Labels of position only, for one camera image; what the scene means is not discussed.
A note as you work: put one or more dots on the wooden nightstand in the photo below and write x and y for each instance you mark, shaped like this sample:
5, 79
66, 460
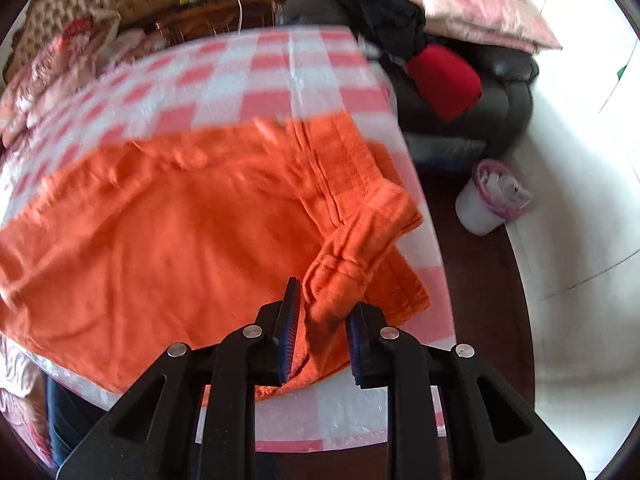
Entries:
210, 15

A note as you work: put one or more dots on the white trash bin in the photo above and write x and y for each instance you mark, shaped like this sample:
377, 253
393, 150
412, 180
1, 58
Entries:
480, 210

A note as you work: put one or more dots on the orange pants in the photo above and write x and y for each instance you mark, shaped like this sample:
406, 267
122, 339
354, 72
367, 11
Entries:
175, 240

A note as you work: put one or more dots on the pink patterned pillow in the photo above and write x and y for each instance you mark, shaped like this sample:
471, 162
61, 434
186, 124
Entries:
470, 0

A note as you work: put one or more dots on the person's leg in jeans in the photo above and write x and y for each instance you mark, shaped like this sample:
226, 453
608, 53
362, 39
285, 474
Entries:
75, 420

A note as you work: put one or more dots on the red cloth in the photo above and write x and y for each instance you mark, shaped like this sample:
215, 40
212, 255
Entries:
445, 82

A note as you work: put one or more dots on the black clothes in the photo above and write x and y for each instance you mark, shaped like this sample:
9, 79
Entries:
385, 15

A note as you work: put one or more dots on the red white checkered blanket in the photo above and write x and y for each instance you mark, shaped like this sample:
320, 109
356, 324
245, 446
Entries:
320, 85

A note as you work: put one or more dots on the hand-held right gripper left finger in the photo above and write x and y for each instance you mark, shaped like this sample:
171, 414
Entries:
289, 340

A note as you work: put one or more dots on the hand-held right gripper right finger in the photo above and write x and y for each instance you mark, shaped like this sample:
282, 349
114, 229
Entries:
356, 345

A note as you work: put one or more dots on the dark leather armchair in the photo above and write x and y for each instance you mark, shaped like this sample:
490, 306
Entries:
500, 105

